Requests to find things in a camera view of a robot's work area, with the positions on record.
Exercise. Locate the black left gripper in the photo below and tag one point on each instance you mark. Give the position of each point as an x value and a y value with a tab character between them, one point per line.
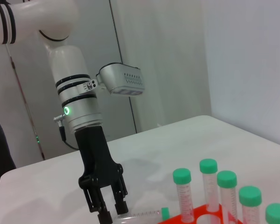
93	154

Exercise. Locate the green capped clear test tube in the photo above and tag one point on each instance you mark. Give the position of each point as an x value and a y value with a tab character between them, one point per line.
208	166
165	213
276	213
226	179
182	176
250	194

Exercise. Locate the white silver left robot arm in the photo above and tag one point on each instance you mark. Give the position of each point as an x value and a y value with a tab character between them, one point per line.
67	63

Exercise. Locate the orange test tube rack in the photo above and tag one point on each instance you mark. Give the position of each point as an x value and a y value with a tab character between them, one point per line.
172	221

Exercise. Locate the thin pole with green light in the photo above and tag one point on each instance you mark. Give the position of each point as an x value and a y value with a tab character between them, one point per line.
37	139

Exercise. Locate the bystander person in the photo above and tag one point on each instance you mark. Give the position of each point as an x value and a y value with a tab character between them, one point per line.
0	151

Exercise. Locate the white partition panel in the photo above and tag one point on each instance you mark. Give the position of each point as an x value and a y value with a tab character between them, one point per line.
100	35

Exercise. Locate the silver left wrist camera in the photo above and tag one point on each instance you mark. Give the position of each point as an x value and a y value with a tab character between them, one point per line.
119	77

